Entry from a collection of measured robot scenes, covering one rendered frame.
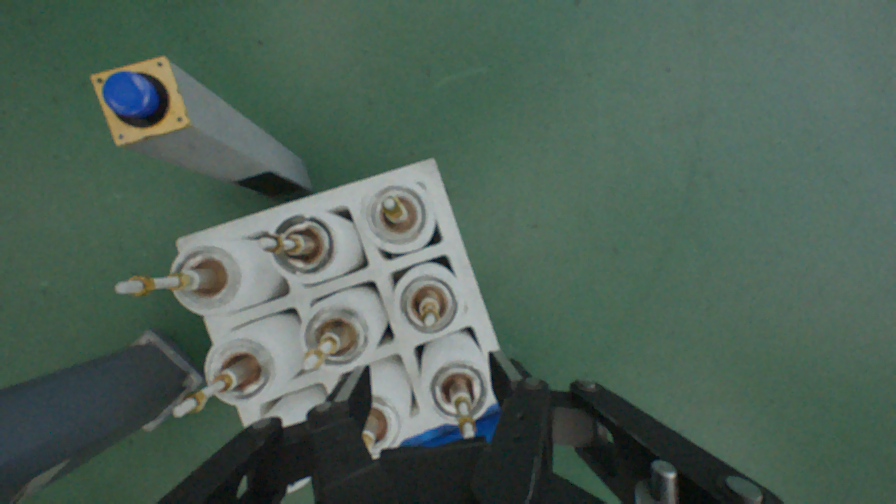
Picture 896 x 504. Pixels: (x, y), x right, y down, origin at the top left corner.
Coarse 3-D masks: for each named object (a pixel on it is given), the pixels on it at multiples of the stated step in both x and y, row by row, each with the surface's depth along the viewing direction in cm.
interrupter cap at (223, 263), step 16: (192, 256) 33; (208, 256) 33; (224, 256) 33; (224, 272) 33; (240, 272) 34; (208, 288) 34; (224, 288) 33; (192, 304) 33; (208, 304) 33; (224, 304) 33
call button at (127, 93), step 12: (120, 72) 26; (132, 72) 26; (108, 84) 25; (120, 84) 25; (132, 84) 26; (144, 84) 26; (108, 96) 25; (120, 96) 25; (132, 96) 26; (144, 96) 26; (156, 96) 27; (120, 108) 25; (132, 108) 26; (144, 108) 26
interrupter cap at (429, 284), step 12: (420, 276) 35; (432, 276) 35; (408, 288) 35; (420, 288) 35; (432, 288) 35; (444, 288) 35; (408, 300) 35; (420, 300) 36; (444, 300) 36; (456, 300) 35; (408, 312) 35; (420, 312) 36; (444, 312) 36; (456, 312) 35; (408, 324) 35; (420, 324) 35; (444, 324) 36
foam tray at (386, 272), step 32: (352, 192) 42; (224, 224) 40; (256, 224) 41; (448, 224) 43; (384, 256) 46; (416, 256) 43; (448, 256) 44; (320, 288) 41; (384, 288) 42; (224, 320) 40; (256, 320) 47; (480, 320) 43; (384, 352) 42; (416, 352) 46; (288, 384) 41; (416, 384) 43; (256, 416) 41; (416, 416) 43
